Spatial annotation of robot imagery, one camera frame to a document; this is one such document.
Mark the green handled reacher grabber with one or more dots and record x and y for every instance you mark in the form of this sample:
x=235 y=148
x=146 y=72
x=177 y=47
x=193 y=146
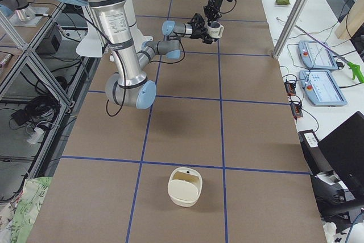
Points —
x=355 y=68

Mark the lower blue teach pendant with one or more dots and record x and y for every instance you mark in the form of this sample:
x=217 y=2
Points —
x=320 y=88

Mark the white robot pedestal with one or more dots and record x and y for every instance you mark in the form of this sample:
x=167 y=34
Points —
x=91 y=45

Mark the black laptop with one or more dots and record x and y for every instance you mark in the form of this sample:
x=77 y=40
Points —
x=343 y=149

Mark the cream oval bin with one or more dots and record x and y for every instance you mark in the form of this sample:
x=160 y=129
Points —
x=184 y=186

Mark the white mug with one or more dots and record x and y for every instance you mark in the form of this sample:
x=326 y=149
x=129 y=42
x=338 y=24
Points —
x=215 y=30

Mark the green cloth pouch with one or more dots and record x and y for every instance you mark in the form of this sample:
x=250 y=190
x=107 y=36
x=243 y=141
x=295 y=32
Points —
x=282 y=2

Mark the upper blue teach pendant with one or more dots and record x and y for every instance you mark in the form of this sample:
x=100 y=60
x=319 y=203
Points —
x=315 y=56

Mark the blue teach pendant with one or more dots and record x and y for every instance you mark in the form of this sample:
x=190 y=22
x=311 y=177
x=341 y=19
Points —
x=320 y=88
x=315 y=56

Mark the green patterned cloth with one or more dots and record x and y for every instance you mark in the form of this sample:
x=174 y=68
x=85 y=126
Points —
x=19 y=215

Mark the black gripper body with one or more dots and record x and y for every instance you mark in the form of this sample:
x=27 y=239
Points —
x=214 y=3
x=197 y=30

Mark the aluminium frame post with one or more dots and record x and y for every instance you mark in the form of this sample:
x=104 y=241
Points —
x=288 y=27

